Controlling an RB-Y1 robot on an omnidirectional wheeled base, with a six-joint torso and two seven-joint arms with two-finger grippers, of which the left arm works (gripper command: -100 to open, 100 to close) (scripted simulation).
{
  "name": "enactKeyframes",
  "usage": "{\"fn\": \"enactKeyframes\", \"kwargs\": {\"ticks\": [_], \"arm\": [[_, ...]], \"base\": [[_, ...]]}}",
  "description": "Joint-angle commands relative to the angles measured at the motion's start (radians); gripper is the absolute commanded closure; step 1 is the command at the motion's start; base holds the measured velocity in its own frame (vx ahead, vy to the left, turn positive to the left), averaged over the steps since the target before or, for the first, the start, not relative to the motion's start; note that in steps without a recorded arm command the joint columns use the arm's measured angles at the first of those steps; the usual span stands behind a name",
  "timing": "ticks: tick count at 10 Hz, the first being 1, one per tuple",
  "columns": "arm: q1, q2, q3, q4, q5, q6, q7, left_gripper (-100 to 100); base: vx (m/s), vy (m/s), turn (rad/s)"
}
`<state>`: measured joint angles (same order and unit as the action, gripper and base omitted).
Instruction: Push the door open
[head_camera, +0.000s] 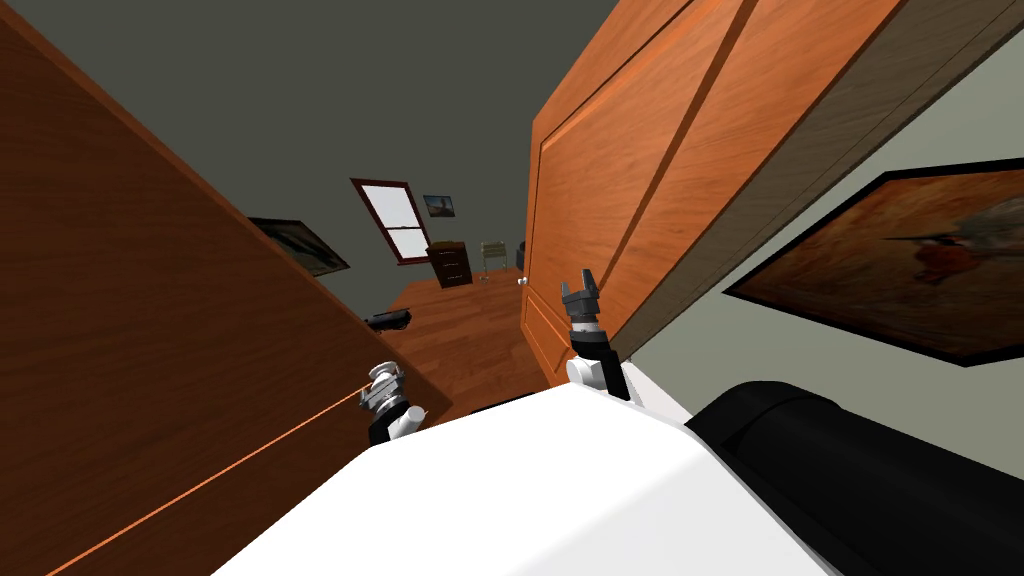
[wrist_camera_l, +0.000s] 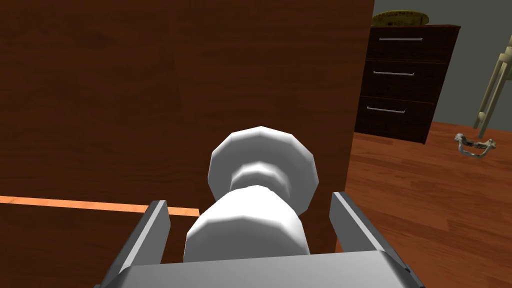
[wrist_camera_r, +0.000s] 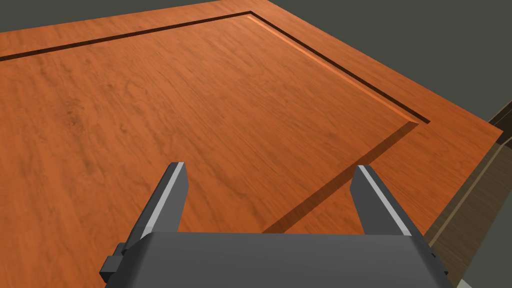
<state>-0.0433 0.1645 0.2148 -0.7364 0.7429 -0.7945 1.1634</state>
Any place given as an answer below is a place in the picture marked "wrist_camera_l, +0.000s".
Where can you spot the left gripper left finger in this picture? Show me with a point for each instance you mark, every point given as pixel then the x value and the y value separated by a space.
pixel 148 236

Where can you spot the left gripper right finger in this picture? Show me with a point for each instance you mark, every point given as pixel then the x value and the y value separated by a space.
pixel 352 226

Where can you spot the white door knob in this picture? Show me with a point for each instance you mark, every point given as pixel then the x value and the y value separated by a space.
pixel 260 192

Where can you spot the brown wooden door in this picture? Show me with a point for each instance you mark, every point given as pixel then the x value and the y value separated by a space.
pixel 160 100

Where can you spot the small grey curved object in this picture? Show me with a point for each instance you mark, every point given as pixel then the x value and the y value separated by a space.
pixel 475 146

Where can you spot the dark brown chest of drawers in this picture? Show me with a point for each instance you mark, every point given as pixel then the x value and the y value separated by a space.
pixel 404 80

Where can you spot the beige chair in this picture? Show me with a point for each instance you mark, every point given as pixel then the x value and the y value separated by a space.
pixel 494 88

